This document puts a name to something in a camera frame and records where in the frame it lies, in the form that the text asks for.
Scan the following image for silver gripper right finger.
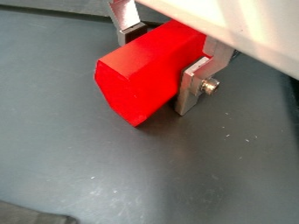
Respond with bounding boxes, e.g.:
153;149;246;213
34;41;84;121
174;36;233;116

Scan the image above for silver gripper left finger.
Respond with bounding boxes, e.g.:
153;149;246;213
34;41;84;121
106;0;146;46

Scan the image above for red hexagon prism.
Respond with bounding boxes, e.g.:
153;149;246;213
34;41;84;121
94;20;206;126

